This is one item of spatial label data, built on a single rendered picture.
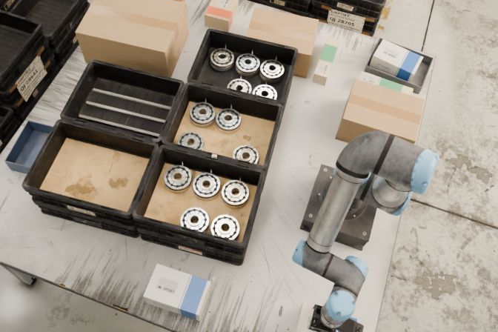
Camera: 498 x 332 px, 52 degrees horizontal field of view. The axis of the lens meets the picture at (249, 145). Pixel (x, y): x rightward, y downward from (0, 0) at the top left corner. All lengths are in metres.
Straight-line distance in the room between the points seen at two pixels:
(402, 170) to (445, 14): 2.68
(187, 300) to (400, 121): 1.08
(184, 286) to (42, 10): 1.96
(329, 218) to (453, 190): 1.71
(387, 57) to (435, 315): 1.29
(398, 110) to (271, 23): 0.68
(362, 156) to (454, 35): 2.56
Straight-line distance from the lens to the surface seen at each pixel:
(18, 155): 2.26
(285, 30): 2.34
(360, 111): 2.12
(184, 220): 1.82
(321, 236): 1.50
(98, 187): 1.95
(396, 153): 1.36
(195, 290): 1.81
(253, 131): 2.03
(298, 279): 1.93
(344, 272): 1.55
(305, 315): 1.81
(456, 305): 2.86
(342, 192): 1.43
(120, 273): 1.95
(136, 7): 2.37
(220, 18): 2.48
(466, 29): 3.92
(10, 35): 2.98
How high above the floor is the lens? 2.54
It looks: 59 degrees down
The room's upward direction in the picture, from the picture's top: 6 degrees clockwise
